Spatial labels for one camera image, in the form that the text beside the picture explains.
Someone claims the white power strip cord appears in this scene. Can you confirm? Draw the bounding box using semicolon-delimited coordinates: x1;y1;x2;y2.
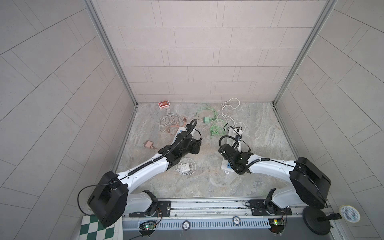
220;97;247;133

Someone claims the green charger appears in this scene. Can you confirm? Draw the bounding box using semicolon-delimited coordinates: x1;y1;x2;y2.
203;117;212;124

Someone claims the aluminium rail base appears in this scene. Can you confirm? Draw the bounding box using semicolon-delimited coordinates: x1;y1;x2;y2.
122;197;306;231

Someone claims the colourful white power strip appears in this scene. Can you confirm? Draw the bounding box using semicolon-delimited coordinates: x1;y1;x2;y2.
221;128;242;175

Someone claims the red small box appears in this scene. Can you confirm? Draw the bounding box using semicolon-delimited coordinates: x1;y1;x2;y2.
158;100;171;109

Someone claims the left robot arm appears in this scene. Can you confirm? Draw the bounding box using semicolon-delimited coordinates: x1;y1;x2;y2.
87;119;202;228

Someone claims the pink charger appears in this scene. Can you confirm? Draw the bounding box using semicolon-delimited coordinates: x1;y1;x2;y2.
144;141;156;149

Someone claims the white charger with coiled cable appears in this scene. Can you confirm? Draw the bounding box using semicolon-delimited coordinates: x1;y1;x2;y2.
173;158;197;176

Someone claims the green white checkerboard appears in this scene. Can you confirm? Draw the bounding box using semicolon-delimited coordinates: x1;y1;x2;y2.
77;216;123;240

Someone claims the green cable bundle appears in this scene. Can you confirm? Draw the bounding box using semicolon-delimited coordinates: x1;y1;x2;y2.
195;104;229;138

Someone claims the white charger with black cable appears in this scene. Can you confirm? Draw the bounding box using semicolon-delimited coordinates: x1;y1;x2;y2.
228;126;243;137

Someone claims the blue white power strip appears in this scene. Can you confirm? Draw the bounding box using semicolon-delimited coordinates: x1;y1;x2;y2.
173;127;186;142

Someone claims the grey coiled cable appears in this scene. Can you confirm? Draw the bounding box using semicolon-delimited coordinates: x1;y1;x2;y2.
158;112;182;133

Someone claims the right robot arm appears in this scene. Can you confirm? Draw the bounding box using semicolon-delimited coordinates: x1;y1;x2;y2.
218;136;332;215

